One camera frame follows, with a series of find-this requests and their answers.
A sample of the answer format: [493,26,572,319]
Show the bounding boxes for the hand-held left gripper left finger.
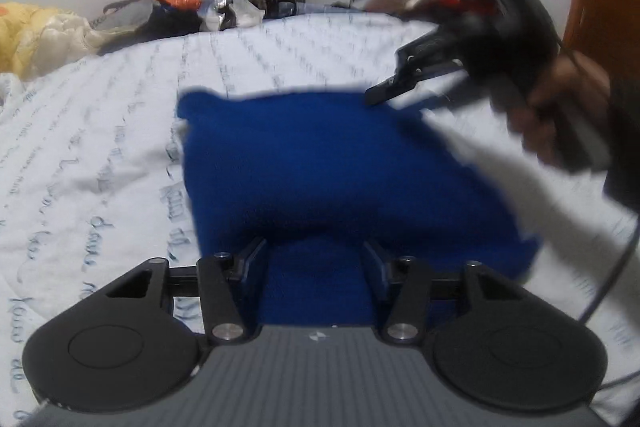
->
[105,237,268,345]

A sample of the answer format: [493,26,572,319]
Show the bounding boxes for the blue knit garment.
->
[176,88,543,329]

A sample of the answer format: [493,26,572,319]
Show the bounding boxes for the black cloth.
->
[97,4,207,56]

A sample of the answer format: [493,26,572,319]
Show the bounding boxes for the cream satin quilt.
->
[47,13,132,55]

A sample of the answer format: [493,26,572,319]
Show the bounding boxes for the grey cloth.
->
[92,0,155,32]

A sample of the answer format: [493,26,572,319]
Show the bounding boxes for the person's right hand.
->
[507,51,612,170]

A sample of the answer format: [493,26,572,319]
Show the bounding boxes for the clear plastic wrappers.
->
[199,0,267,32]

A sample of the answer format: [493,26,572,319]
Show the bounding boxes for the white script-printed bed sheet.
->
[0,12,640,427]

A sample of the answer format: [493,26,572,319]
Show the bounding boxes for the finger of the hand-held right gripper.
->
[365,59,468,108]
[394,29,453,68]

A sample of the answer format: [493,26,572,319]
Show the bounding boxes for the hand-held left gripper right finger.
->
[362,239,526,345]

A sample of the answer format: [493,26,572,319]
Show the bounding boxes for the yellow quilt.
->
[0,3,76,80]

